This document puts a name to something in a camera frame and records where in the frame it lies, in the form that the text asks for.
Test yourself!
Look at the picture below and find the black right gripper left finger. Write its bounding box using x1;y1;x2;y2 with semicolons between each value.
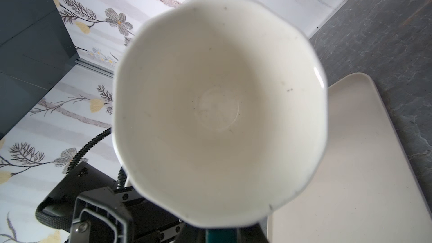
175;224;206;243

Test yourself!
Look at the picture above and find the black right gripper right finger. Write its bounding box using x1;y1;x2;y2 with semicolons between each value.
237;223;269;243

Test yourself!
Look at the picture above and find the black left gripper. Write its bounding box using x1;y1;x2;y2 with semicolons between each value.
68;187;185;243

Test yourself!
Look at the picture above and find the beige rectangular tray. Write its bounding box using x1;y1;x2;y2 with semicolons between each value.
267;73;432;243

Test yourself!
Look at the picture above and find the dark green mug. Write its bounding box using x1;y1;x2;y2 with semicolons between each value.
112;0;328;243

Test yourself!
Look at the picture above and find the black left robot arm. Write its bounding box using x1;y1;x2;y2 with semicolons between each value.
35;129;186;243

